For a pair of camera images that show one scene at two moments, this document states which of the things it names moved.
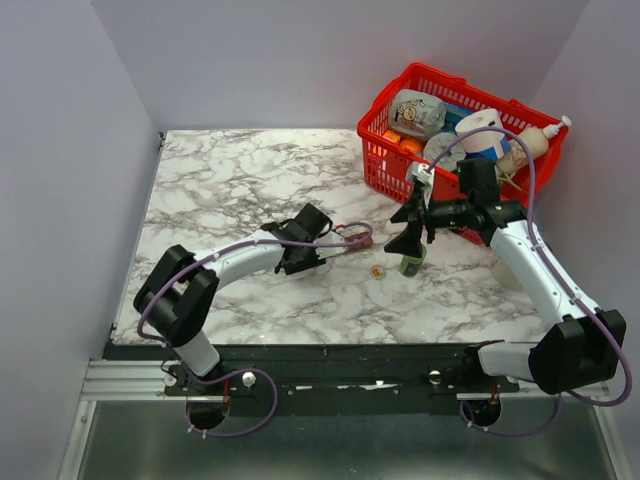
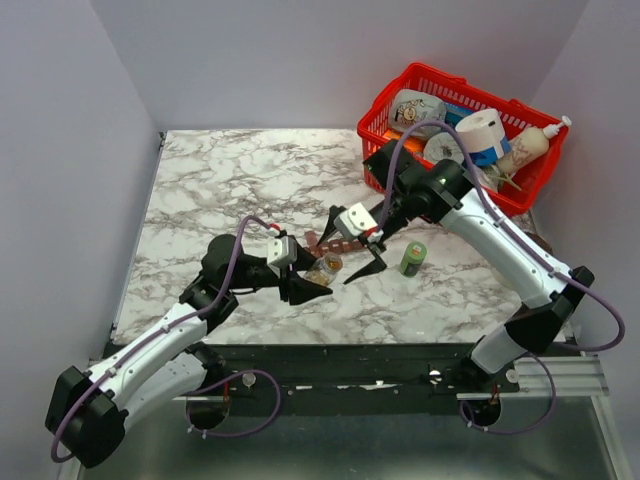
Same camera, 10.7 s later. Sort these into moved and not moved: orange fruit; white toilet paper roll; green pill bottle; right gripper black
Moved: right gripper black
Not moved: orange fruit; white toilet paper roll; green pill bottle
